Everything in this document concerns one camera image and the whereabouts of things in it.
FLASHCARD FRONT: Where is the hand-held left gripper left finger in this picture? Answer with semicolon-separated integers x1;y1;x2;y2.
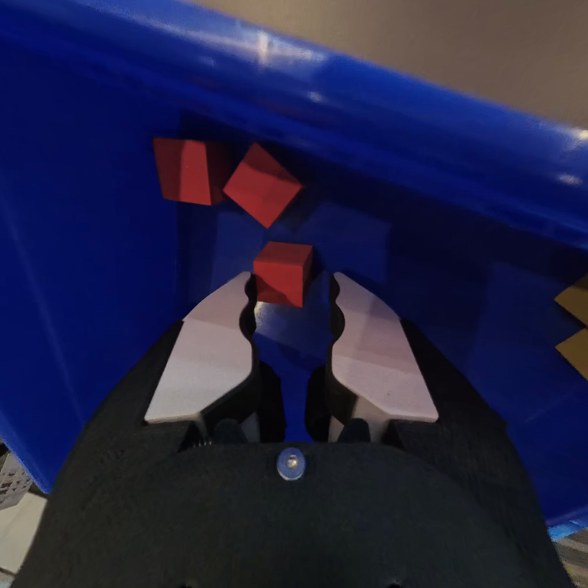
143;271;257;425

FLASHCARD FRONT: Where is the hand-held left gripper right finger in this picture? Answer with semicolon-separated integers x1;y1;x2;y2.
327;271;440;423

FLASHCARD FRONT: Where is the red wooden cube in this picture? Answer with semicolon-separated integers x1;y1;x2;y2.
153;138;230;206
253;242;314;308
223;142;304;229

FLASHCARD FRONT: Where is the blue plastic bin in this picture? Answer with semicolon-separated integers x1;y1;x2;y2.
0;0;588;529

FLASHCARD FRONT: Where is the blue wooden cube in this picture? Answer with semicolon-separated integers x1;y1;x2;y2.
317;204;392;282

